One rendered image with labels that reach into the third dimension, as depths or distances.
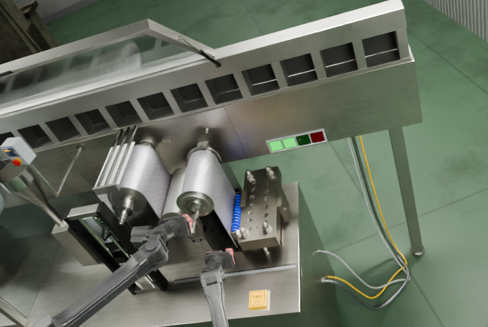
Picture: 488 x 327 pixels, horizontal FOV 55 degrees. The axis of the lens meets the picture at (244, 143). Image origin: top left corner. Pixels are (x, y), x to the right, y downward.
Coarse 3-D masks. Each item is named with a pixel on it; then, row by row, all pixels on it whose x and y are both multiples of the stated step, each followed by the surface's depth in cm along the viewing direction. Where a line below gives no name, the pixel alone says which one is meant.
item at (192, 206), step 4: (192, 200) 178; (196, 200) 178; (188, 204) 178; (192, 204) 178; (196, 204) 178; (200, 204) 178; (188, 208) 179; (192, 208) 179; (196, 208) 179; (200, 208) 179; (192, 212) 181; (200, 212) 181
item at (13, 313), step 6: (0, 300) 202; (0, 306) 201; (6, 306) 204; (6, 312) 204; (12, 312) 207; (12, 318) 207; (18, 318) 209; (24, 318) 212; (0, 324) 214; (6, 324) 213; (12, 324) 211; (18, 324) 210; (24, 324) 211
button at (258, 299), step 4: (252, 292) 182; (256, 292) 181; (260, 292) 180; (264, 292) 180; (252, 296) 180; (256, 296) 179; (260, 296) 179; (264, 296) 178; (252, 300) 179; (256, 300) 178; (260, 300) 178; (264, 300) 177; (252, 304) 178; (256, 304) 177; (260, 304) 176; (264, 304) 176; (252, 308) 177; (256, 308) 177; (260, 308) 177; (264, 308) 177
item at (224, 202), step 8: (224, 176) 201; (224, 184) 199; (216, 192) 188; (224, 192) 197; (232, 192) 207; (216, 200) 186; (224, 200) 195; (232, 200) 205; (216, 208) 184; (224, 208) 193; (232, 208) 203; (224, 216) 191; (232, 216) 200; (224, 224) 189
